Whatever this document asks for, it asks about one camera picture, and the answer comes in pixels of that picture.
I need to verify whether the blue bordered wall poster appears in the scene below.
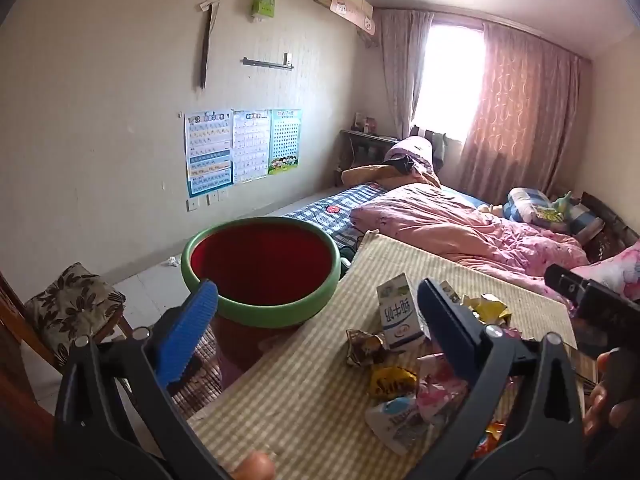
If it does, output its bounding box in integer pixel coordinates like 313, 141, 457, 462
184, 109, 235, 198

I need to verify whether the metal wall rail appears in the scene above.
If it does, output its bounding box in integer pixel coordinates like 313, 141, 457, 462
243, 53, 295, 70

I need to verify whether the person's left hand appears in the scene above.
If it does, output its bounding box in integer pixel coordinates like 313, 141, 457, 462
234, 451, 277, 480

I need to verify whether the brown pillow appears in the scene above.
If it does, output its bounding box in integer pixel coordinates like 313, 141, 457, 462
341, 162, 441, 188

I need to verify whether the window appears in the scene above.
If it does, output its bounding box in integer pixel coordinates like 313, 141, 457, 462
410, 15, 486, 138

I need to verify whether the orange snack wrapper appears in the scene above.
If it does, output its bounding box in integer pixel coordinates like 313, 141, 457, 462
472, 421, 507, 460

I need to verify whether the grey pink curtain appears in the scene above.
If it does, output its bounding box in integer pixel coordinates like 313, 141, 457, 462
375, 9, 433, 141

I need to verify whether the covered air conditioner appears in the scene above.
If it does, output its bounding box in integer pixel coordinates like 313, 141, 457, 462
314, 0, 376, 36

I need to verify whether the striped cloth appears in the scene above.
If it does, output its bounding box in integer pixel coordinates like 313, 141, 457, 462
172, 330, 223, 418

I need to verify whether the white blue wrapper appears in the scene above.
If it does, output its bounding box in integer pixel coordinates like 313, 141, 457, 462
364, 394, 436, 457

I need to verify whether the floral chair cushion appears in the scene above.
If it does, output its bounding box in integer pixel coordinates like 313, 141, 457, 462
24, 262, 127, 361

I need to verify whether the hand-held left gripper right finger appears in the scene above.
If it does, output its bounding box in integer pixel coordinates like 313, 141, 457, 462
400, 277, 586, 480

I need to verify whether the pink patterned curtain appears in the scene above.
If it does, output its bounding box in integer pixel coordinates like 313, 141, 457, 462
457, 22, 593, 201

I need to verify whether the person's right hand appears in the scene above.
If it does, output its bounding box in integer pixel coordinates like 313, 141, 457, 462
584, 350, 633, 437

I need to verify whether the blue plaid bed sheet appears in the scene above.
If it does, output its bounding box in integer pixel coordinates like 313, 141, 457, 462
282, 182, 388, 261

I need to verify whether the yellow brown snack wrapper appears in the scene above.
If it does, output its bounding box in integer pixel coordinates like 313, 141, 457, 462
369, 366, 420, 401

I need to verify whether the dark hanging wall scroll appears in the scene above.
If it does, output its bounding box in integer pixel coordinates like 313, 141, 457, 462
198, 0, 221, 91

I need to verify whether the pink floral pillow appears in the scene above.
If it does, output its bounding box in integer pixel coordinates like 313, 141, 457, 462
570, 240, 640, 301

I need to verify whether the white chart wall poster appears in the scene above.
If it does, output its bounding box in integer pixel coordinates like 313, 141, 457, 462
231, 109, 273, 184

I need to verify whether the dark wooden shelf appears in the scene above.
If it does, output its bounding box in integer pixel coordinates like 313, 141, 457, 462
334, 129, 401, 186

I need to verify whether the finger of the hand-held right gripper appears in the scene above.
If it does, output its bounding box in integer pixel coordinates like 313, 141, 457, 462
544, 264, 593, 311

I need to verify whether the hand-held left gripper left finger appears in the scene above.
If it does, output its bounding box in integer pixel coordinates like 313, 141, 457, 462
54, 280, 236, 480

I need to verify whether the green plush toy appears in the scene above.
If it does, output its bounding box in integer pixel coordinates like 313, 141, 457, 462
550, 191, 583, 216

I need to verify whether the red bin with green rim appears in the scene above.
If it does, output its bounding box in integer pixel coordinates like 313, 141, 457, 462
181, 216, 351, 386

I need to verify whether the blue grid wall poster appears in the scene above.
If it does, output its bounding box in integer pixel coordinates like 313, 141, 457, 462
268, 108, 303, 177

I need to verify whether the rolled pink quilt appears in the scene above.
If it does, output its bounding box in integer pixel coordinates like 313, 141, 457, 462
384, 136, 443, 181

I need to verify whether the white blue milk carton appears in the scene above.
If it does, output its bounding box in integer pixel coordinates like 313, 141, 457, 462
376, 272, 428, 352

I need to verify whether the blue plaid pillow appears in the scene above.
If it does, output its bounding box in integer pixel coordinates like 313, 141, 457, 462
502, 187, 606, 241

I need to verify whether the dark wooden headboard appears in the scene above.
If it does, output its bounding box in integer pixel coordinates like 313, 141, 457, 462
580, 191, 640, 261

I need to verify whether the yellow checked tablecloth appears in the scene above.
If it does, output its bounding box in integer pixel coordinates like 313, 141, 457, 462
187, 230, 581, 480

